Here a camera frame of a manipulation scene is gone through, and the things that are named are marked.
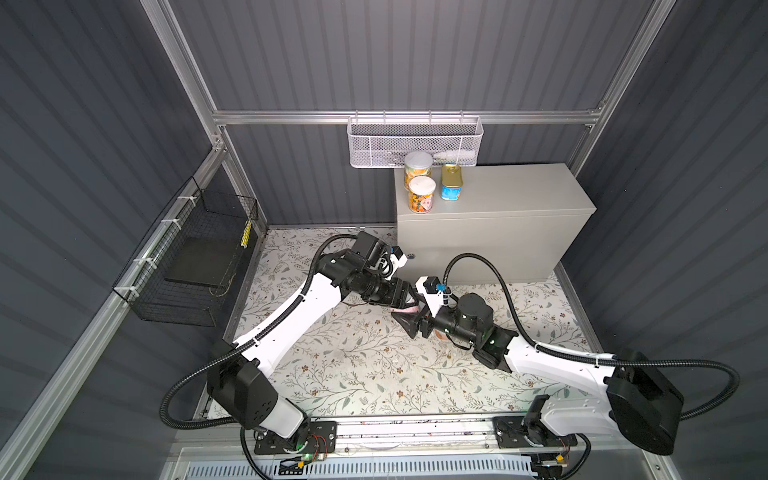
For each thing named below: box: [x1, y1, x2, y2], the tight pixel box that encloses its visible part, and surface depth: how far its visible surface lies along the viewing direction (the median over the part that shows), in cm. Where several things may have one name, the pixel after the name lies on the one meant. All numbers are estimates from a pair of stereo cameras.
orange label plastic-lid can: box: [408, 175, 437, 214], surface depth 74 cm
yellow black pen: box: [240, 220, 253, 249], surface depth 84 cm
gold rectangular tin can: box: [441, 164, 463, 201], surface depth 80 cm
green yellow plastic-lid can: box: [404, 151, 434, 190], surface depth 79 cm
